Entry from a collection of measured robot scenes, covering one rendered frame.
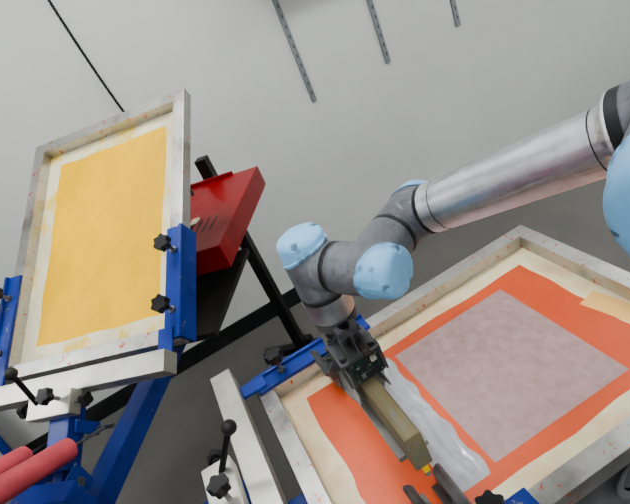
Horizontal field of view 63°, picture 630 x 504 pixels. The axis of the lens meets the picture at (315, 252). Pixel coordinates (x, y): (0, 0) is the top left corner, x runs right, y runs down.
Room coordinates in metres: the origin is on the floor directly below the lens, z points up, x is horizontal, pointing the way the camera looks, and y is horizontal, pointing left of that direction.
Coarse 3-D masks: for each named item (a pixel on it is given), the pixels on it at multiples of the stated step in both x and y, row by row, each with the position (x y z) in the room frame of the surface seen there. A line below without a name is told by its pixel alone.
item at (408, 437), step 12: (360, 384) 0.65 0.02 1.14; (372, 384) 0.63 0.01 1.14; (372, 396) 0.61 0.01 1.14; (384, 396) 0.60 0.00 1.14; (372, 408) 0.64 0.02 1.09; (384, 408) 0.58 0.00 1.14; (396, 408) 0.57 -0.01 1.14; (384, 420) 0.57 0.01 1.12; (396, 420) 0.54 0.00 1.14; (408, 420) 0.54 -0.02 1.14; (396, 432) 0.53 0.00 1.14; (408, 432) 0.52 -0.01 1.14; (420, 432) 0.51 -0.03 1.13; (408, 444) 0.50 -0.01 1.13; (420, 444) 0.51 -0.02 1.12; (408, 456) 0.52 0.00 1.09; (420, 456) 0.51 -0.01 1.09; (420, 468) 0.50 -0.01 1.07
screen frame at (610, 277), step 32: (480, 256) 1.02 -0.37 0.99; (544, 256) 0.96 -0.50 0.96; (576, 256) 0.88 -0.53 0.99; (448, 288) 0.99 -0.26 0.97; (608, 288) 0.78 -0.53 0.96; (384, 320) 0.96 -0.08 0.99; (288, 384) 0.91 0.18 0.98; (288, 416) 0.82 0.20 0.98; (288, 448) 0.72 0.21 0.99; (608, 448) 0.46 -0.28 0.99; (320, 480) 0.62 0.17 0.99; (544, 480) 0.45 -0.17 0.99; (576, 480) 0.43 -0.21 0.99
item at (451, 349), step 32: (512, 288) 0.91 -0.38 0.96; (544, 288) 0.86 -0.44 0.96; (448, 320) 0.90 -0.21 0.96; (480, 320) 0.86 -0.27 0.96; (512, 320) 0.82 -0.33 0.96; (544, 320) 0.78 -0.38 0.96; (384, 352) 0.90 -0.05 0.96; (416, 352) 0.85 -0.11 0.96; (448, 352) 0.81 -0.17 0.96; (480, 352) 0.77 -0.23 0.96; (416, 384) 0.77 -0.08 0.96; (448, 384) 0.73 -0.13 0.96; (320, 416) 0.80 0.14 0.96; (352, 416) 0.76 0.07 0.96; (352, 448) 0.69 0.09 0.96
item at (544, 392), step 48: (576, 336) 0.71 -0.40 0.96; (624, 336) 0.66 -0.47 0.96; (480, 384) 0.70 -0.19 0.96; (528, 384) 0.65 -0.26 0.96; (576, 384) 0.61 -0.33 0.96; (624, 384) 0.57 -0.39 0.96; (480, 432) 0.60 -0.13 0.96; (528, 432) 0.56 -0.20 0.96; (576, 432) 0.52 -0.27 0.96; (384, 480) 0.59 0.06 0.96; (432, 480) 0.56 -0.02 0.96
